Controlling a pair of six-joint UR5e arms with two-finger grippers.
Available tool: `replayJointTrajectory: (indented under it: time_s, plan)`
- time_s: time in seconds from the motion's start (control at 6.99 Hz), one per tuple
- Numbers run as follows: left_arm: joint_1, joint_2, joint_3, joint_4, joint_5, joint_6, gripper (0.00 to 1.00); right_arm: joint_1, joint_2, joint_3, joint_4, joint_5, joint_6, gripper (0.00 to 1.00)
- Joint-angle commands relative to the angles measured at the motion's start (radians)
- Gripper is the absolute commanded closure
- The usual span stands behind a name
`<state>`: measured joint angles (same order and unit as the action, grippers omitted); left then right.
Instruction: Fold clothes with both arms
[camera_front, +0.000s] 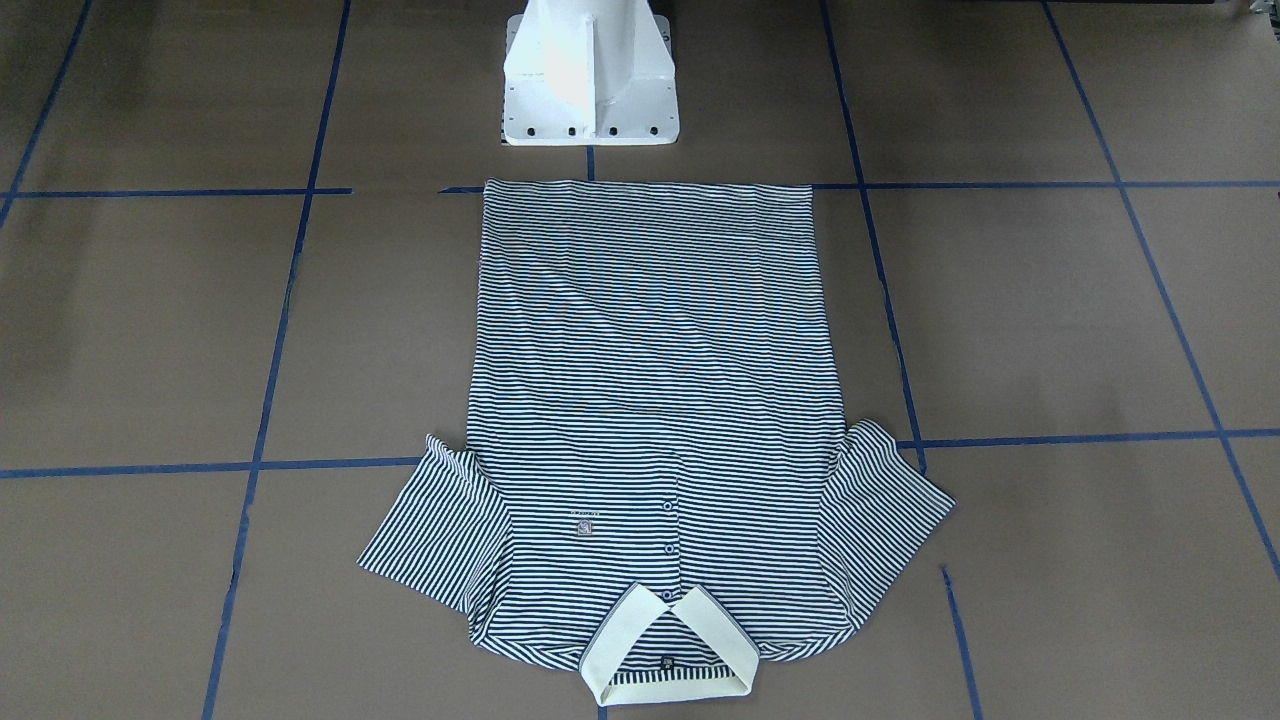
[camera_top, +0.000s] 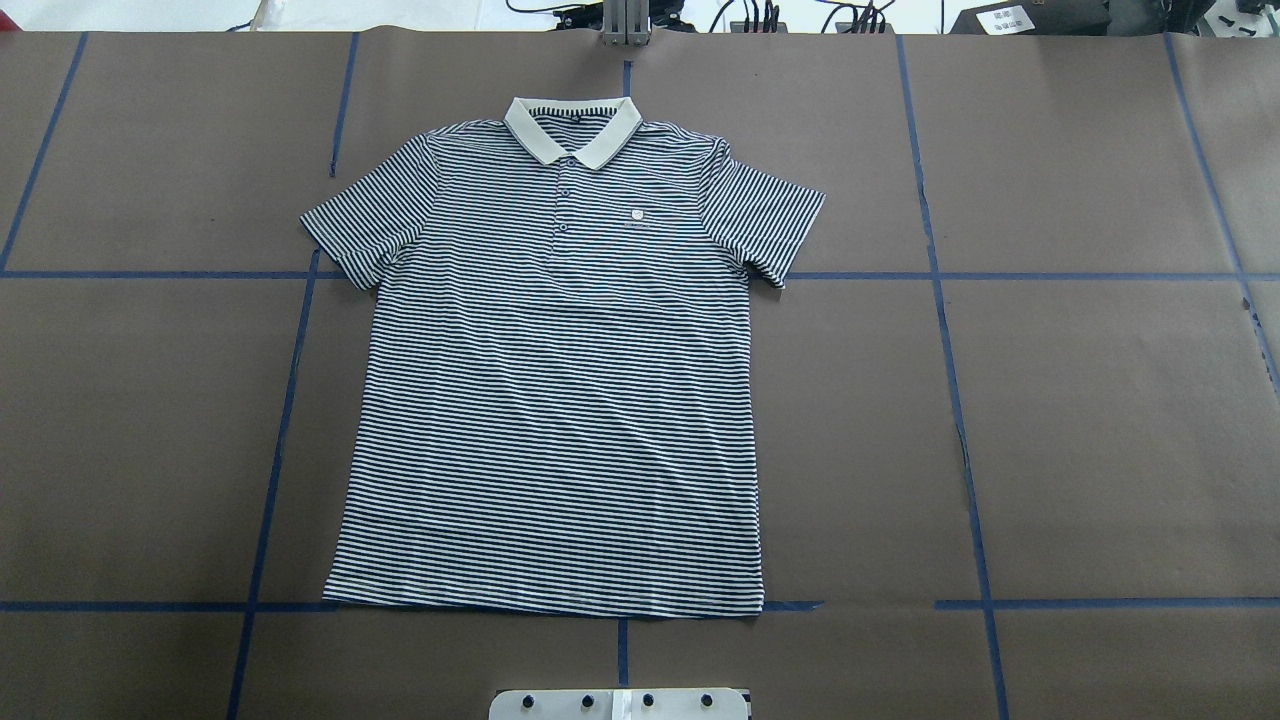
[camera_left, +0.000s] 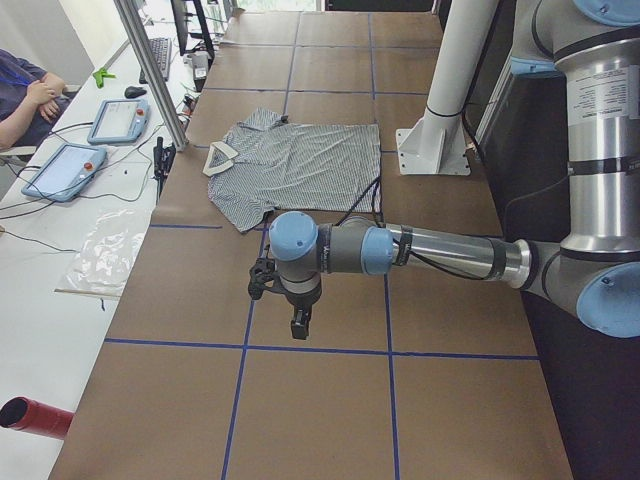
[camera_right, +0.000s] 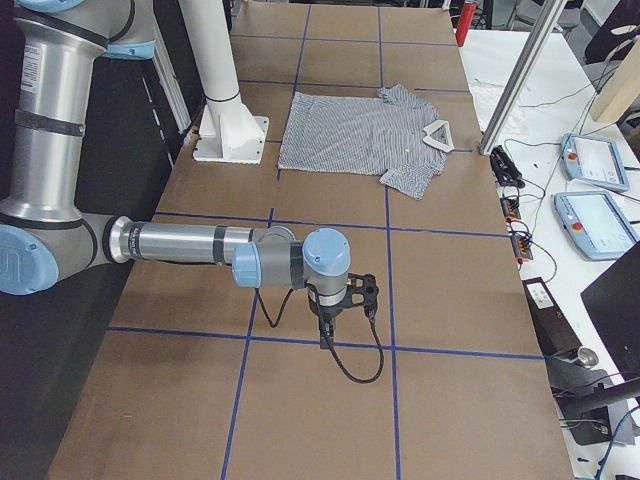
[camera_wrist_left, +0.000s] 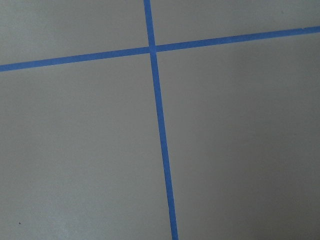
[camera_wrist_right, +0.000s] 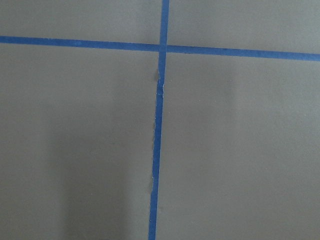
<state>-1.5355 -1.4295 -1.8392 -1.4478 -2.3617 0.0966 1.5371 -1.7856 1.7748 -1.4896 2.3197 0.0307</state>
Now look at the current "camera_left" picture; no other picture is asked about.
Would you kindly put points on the lower teach pendant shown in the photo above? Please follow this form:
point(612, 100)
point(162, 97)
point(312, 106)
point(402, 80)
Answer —
point(66, 172)

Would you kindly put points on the aluminium frame post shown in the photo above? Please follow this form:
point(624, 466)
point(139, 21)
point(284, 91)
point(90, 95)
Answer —
point(138, 38)

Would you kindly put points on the teach pendant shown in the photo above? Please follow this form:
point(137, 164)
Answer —
point(119, 122)
point(66, 172)

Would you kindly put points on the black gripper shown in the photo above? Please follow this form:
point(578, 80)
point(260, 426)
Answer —
point(301, 301)

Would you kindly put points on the clear plastic bag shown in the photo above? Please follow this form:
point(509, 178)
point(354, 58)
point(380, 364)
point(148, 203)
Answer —
point(107, 256)

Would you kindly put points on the seated person in blue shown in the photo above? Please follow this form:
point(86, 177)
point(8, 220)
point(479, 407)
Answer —
point(32, 100)

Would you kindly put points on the upper teach pendant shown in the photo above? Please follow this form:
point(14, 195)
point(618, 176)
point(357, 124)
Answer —
point(119, 122)

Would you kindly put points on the blue white striped polo shirt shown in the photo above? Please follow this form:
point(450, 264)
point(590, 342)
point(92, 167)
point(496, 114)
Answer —
point(288, 166)

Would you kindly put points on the white support column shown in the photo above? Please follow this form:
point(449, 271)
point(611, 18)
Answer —
point(436, 144)

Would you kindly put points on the black computer mouse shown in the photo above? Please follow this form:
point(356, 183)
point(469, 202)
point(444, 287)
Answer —
point(132, 92)

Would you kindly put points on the black keyboard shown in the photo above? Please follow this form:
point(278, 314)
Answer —
point(161, 49)

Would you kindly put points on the black tool on desk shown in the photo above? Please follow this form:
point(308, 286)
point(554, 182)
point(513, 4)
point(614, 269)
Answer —
point(163, 157)

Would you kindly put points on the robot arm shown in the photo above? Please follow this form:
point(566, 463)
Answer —
point(576, 241)

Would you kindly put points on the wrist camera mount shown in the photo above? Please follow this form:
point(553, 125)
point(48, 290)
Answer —
point(264, 277)

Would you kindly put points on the green clamp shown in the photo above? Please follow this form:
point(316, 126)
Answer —
point(101, 75)

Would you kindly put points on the red cylinder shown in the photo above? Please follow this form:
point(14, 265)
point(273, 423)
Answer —
point(30, 416)

